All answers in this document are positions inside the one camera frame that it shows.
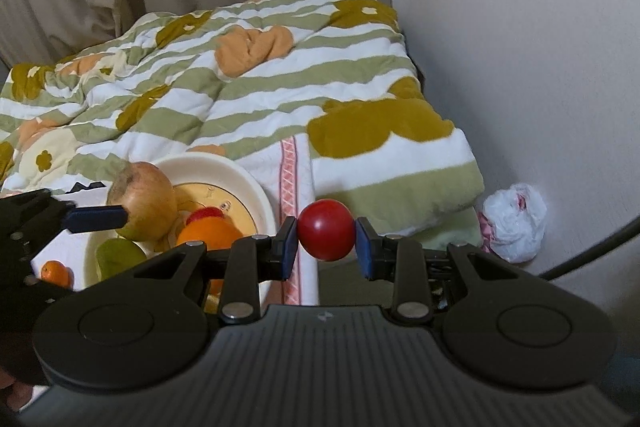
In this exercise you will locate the large yellow-red apple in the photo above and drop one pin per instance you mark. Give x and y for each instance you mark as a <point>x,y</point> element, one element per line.
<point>142,197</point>

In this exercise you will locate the red cherry tomato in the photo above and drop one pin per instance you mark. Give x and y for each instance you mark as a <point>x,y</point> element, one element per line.
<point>326,229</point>
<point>205,213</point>

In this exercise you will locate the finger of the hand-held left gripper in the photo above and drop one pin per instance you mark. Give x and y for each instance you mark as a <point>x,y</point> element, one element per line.
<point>95,218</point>

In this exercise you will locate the green apple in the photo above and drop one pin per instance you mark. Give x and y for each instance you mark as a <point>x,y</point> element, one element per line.
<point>120,257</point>

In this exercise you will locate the large orange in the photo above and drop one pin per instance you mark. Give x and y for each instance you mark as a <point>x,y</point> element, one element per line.
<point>207,237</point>

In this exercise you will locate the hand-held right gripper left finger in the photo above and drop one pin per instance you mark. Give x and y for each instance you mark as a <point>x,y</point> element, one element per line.
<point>287,252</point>

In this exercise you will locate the cream bowl with bear print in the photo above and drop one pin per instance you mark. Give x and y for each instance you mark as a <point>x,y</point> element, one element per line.
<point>240,179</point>

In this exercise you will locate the green striped floral blanket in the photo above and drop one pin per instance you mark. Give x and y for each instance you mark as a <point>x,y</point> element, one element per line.
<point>300,82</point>

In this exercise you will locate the small mandarin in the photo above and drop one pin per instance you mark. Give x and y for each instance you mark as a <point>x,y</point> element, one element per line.
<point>55,273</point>

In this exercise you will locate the pink floral tablecloth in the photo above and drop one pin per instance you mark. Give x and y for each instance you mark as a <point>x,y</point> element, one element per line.
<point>289,167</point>

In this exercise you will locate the white plastic bag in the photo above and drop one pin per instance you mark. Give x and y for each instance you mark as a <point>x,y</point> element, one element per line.
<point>512,222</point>

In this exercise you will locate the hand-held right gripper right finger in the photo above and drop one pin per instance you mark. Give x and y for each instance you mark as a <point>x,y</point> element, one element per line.
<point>365,253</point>

